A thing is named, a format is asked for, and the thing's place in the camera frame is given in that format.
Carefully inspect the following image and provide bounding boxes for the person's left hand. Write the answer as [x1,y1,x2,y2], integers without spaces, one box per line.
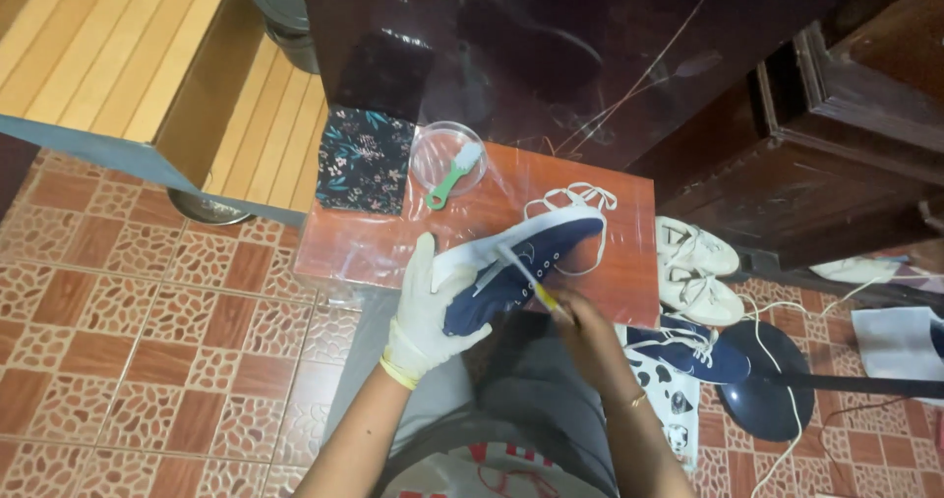
[381,233,494,390]

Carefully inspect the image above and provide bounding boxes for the person's right hand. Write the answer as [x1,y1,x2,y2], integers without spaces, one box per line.
[549,288,629,402]

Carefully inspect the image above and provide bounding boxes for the yellow handled toothbrush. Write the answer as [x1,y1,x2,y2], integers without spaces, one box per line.
[496,243,570,321]

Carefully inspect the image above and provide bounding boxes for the navy blue canvas sneaker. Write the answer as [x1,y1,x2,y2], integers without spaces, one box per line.
[431,205,609,338]

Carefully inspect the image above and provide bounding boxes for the person's grey trousers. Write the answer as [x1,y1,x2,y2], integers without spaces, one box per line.
[324,292,622,498]

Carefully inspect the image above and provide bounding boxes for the white shoelace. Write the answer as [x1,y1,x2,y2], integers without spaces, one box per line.
[522,182,619,278]

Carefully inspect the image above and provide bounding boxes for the navy blue laced sneaker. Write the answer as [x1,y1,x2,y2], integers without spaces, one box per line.
[625,315,752,385]

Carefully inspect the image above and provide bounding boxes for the white sneaker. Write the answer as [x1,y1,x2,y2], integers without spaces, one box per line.
[655,215,740,276]
[658,265,746,327]

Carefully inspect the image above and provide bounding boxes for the white cow print bag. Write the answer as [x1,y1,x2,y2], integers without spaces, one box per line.
[616,324,702,471]

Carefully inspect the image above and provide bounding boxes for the green brush with white bristles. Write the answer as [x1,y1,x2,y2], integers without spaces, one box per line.
[425,143,482,211]

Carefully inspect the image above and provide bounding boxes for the person's white printed shirt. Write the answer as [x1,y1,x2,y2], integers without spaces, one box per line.
[380,442,613,498]

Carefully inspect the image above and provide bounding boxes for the clear plastic bowl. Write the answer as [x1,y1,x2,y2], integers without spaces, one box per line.
[409,120,489,198]

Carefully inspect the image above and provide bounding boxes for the small plastic covered wooden table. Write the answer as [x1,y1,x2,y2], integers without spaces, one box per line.
[293,140,661,329]

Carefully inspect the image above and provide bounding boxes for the dark blue fan base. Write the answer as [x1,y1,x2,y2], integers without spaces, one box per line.
[715,320,816,442]

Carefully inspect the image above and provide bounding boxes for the dark floral cloth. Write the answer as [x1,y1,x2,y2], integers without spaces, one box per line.
[315,103,417,217]

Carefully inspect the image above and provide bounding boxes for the glossy dark wooden cabinet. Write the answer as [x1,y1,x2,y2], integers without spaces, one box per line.
[298,0,944,173]

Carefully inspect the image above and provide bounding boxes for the pale folded cloth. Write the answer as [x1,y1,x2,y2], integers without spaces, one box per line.
[810,255,910,287]

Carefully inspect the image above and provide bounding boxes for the black fan pole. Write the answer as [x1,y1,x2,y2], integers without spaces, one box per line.
[748,369,944,400]

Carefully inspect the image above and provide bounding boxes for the carved dark wooden furniture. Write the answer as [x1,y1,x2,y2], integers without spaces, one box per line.
[627,0,944,272]

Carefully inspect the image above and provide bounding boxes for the white cloth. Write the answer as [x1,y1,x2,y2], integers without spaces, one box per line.
[852,306,944,382]

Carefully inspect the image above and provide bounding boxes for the metal bowl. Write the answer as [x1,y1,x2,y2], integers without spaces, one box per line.
[167,187,255,226]

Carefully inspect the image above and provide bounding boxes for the grey plastic bin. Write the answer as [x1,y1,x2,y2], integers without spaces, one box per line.
[248,0,320,75]

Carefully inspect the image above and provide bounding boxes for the light wooden slatted platform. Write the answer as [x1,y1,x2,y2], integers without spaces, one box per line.
[0,0,329,228]

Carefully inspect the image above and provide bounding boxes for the white power cable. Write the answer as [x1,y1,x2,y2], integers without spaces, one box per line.
[737,273,915,498]

